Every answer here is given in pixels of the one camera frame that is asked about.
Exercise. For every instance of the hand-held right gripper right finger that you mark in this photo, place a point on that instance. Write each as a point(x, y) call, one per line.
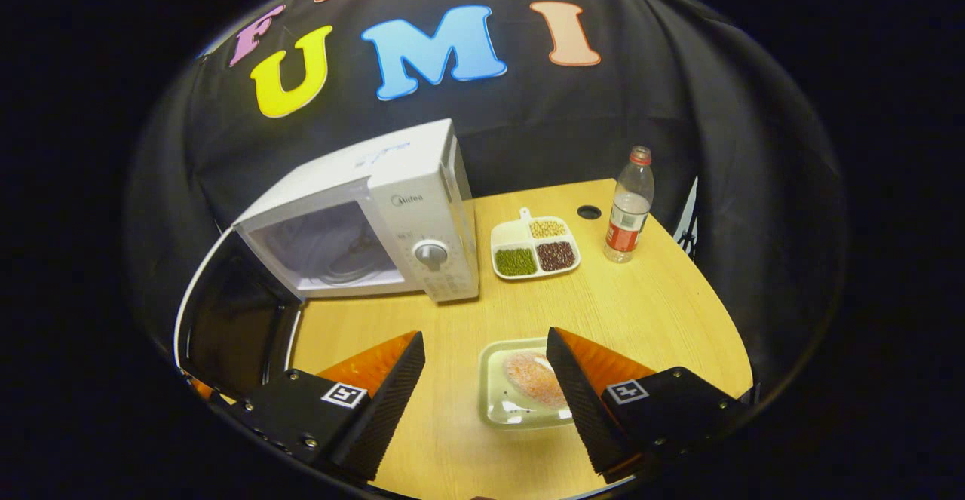
point(584, 409)

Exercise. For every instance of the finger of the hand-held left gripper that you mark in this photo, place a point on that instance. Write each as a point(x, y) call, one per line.
point(200, 388)

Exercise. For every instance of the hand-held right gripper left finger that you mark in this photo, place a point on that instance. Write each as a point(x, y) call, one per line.
point(388, 402)

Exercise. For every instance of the orange toy bread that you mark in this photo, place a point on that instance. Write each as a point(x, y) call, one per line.
point(531, 375)

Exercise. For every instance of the white microwave oven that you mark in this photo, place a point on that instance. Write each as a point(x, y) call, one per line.
point(422, 183)

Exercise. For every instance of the pale green speckled tray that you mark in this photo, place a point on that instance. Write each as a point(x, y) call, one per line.
point(497, 402)

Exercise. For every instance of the glass turntable plate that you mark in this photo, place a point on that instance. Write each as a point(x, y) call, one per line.
point(354, 270)

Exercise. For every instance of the divided white dish with beans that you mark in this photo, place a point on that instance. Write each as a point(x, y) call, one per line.
point(520, 234)

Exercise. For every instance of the clear bottle with red label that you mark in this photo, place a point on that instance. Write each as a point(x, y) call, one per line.
point(627, 217)

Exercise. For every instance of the black desk grommet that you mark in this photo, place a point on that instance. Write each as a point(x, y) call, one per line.
point(589, 212)

